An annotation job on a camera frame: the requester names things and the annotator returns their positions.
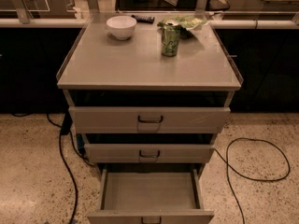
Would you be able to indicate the grey drawer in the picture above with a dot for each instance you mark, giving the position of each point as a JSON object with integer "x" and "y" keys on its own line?
{"x": 92, "y": 119}
{"x": 156, "y": 197}
{"x": 148, "y": 153}

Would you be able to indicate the black remote control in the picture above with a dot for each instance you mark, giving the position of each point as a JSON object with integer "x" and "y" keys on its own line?
{"x": 144, "y": 19}

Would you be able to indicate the grey drawer cabinet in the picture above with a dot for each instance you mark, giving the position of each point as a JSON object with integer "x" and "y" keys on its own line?
{"x": 103, "y": 71}

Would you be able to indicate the green soda can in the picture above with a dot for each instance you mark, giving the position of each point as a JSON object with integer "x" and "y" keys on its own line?
{"x": 170, "y": 38}

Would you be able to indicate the grey top drawer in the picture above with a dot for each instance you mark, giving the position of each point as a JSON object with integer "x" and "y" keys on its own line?
{"x": 92, "y": 119}

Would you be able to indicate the grey bottom drawer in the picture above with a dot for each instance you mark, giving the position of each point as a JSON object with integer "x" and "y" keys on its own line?
{"x": 156, "y": 197}

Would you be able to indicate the green chip bag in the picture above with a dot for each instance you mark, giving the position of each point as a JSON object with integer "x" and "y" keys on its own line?
{"x": 187, "y": 22}

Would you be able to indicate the white bowl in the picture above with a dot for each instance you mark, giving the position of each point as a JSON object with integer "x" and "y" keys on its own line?
{"x": 121, "y": 27}

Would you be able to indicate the grey middle drawer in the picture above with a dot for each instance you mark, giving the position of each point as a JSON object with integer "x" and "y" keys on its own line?
{"x": 148, "y": 153}

